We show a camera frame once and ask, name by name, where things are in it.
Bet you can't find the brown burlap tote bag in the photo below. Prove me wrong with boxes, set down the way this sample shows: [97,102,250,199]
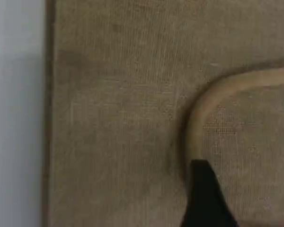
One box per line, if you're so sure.
[44,0,284,227]

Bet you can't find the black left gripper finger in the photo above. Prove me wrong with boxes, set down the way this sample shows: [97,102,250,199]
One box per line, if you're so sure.
[179,159,239,227]

